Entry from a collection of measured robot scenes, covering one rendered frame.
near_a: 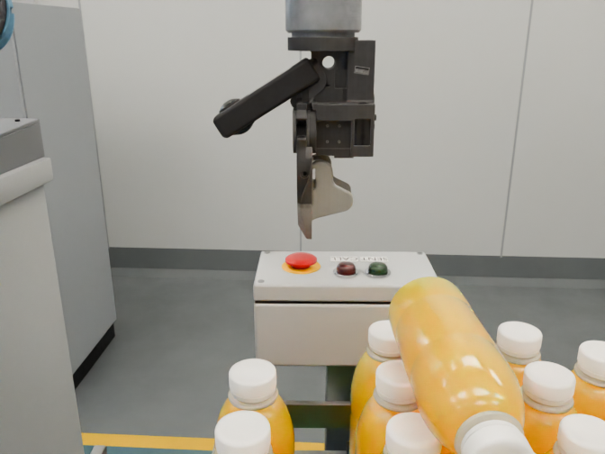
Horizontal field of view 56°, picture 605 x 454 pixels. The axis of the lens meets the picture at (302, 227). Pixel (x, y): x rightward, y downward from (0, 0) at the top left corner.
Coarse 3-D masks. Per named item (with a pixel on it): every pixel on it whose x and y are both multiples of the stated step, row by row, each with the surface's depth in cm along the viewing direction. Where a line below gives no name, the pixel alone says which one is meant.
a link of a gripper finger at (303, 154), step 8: (304, 128) 57; (304, 136) 56; (296, 144) 55; (304, 144) 55; (296, 152) 56; (304, 152) 56; (296, 160) 56; (304, 160) 56; (296, 168) 56; (304, 168) 56; (304, 176) 57; (304, 184) 57; (304, 192) 58; (304, 200) 58
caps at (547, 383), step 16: (512, 336) 51; (528, 336) 51; (512, 352) 51; (528, 352) 51; (592, 352) 49; (528, 368) 46; (544, 368) 46; (560, 368) 46; (592, 368) 48; (528, 384) 45; (544, 384) 44; (560, 384) 44; (544, 400) 45; (560, 400) 44; (576, 416) 41; (592, 416) 41; (560, 432) 39; (576, 432) 39; (592, 432) 39; (560, 448) 40; (576, 448) 38; (592, 448) 38
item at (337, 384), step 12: (336, 372) 66; (348, 372) 66; (336, 384) 67; (348, 384) 67; (336, 396) 67; (348, 396) 67; (324, 432) 73; (336, 432) 69; (348, 432) 69; (324, 444) 73; (336, 444) 70
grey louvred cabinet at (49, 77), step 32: (32, 32) 188; (64, 32) 210; (0, 64) 179; (32, 64) 189; (64, 64) 210; (0, 96) 183; (32, 96) 189; (64, 96) 211; (64, 128) 211; (64, 160) 212; (96, 160) 240; (64, 192) 212; (96, 192) 241; (64, 224) 213; (96, 224) 242; (64, 256) 213; (96, 256) 242; (64, 288) 214; (96, 288) 243; (64, 320) 214; (96, 320) 244; (96, 352) 247
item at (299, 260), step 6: (300, 252) 65; (306, 252) 65; (288, 258) 64; (294, 258) 63; (300, 258) 63; (306, 258) 63; (312, 258) 64; (288, 264) 63; (294, 264) 62; (300, 264) 62; (306, 264) 62; (312, 264) 63
